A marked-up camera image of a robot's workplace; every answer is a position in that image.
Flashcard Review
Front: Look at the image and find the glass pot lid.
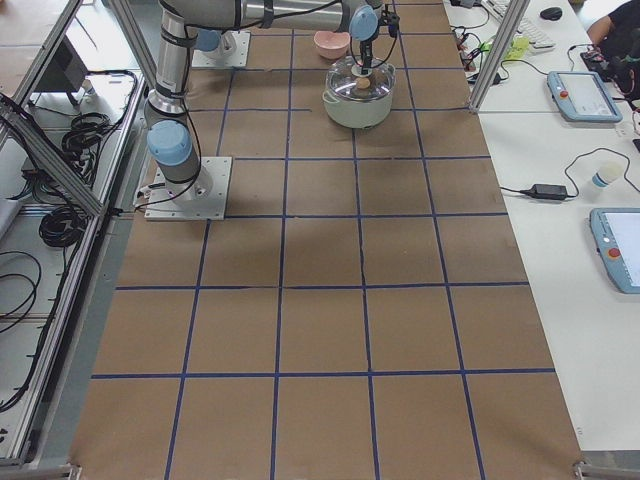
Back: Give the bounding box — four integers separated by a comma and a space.
326, 56, 396, 102

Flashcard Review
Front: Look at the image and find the near blue teach pendant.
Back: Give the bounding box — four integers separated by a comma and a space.
589, 208, 639, 294

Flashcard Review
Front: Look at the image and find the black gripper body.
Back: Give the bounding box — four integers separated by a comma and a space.
359, 39, 374, 64

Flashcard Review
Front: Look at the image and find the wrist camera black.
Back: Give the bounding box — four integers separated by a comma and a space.
380, 4, 400, 39

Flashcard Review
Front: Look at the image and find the paper cup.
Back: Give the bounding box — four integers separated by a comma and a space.
591, 161, 624, 189

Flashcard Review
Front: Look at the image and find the far blue teach pendant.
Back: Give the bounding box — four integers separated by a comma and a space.
546, 71, 622, 123

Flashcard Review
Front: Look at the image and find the black computer mouse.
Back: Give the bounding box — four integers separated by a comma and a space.
539, 6, 563, 21

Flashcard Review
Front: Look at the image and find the pink bowl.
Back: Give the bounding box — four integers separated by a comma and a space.
313, 31, 351, 60

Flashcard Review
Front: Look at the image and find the aluminium frame post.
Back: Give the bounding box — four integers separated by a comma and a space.
468, 0, 529, 113

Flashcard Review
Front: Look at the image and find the usb hub with cables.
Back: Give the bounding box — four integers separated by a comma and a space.
451, 26, 490, 84

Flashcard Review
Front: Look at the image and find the blue teach pendant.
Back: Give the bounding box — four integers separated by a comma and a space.
589, 208, 639, 294
546, 71, 622, 123

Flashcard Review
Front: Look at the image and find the black cable bundle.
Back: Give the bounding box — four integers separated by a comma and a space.
59, 112, 124, 164

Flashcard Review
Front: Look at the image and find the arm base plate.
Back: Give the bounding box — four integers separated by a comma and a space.
144, 157, 232, 221
191, 29, 251, 70

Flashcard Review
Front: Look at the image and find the black power adapter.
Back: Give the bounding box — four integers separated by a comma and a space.
520, 184, 569, 201

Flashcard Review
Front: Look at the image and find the green drink bottle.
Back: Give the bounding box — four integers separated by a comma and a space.
503, 36, 530, 62

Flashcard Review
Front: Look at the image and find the pale green steel pot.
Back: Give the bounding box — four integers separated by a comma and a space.
322, 81, 394, 129

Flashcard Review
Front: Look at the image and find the white keyboard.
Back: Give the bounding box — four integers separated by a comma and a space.
481, 0, 556, 51

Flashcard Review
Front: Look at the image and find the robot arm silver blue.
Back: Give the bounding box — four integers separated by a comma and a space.
195, 28, 236, 54
145, 1, 382, 191

